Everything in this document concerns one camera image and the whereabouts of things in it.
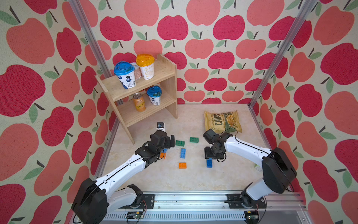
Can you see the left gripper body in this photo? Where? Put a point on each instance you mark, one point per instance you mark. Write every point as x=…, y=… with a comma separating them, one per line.
x=168, y=143

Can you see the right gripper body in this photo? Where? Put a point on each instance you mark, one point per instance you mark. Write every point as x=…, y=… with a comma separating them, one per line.
x=209, y=152

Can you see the dark blue square lego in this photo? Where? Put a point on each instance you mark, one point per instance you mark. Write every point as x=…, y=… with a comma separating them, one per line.
x=209, y=163

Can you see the orange square lego brick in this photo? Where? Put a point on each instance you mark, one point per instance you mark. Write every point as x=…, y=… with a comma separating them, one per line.
x=182, y=165

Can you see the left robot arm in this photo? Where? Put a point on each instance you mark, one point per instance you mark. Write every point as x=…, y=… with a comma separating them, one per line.
x=95, y=198

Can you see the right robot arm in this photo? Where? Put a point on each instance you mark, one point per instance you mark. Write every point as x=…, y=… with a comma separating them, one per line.
x=278, y=171

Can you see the green lego brick left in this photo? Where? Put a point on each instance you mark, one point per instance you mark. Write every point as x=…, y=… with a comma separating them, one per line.
x=180, y=143

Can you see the green lego brick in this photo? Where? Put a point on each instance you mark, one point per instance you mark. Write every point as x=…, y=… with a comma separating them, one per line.
x=193, y=139
x=180, y=143

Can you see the green lego brick right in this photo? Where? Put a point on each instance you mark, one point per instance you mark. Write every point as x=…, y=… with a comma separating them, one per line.
x=193, y=139

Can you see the yellow chips bag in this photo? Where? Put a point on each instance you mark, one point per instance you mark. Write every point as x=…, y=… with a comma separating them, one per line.
x=222, y=122

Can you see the small green white carton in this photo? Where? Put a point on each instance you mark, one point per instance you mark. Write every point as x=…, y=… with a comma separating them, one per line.
x=257, y=167

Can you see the orange soda can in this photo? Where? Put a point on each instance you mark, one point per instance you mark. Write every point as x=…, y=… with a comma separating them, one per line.
x=139, y=102

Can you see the blue lid yogurt cup lower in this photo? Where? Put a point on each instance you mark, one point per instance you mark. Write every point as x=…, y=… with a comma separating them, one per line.
x=154, y=93

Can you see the blue lid yogurt cup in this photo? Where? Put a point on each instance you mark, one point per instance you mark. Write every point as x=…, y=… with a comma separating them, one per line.
x=154, y=93
x=125, y=72

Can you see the wooden two-tier shelf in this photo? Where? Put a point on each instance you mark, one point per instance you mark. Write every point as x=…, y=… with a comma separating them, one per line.
x=165, y=75

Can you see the pink yogurt cup behind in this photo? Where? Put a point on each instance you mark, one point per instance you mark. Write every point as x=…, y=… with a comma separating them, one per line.
x=137, y=71

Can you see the blue lid yogurt cup upper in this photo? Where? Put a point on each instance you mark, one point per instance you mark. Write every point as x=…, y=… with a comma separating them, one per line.
x=125, y=72

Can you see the orange lid yogurt cup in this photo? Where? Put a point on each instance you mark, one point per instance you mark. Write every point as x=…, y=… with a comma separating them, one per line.
x=146, y=65

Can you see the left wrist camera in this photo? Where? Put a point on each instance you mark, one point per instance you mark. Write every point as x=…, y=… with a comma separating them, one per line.
x=161, y=126

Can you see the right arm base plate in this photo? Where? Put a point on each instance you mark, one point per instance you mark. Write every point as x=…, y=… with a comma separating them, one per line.
x=237, y=201

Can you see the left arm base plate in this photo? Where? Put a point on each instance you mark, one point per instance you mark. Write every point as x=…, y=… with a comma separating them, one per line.
x=147, y=200

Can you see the aluminium front rail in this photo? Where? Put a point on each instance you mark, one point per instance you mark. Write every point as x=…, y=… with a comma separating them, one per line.
x=208, y=207

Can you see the left aluminium corner post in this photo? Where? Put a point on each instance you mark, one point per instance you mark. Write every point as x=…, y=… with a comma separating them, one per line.
x=87, y=29

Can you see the aluminium corner post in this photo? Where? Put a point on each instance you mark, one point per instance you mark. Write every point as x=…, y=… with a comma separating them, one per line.
x=298, y=22
x=87, y=29

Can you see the right aluminium corner post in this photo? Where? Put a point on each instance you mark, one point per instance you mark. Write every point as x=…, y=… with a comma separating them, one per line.
x=298, y=22

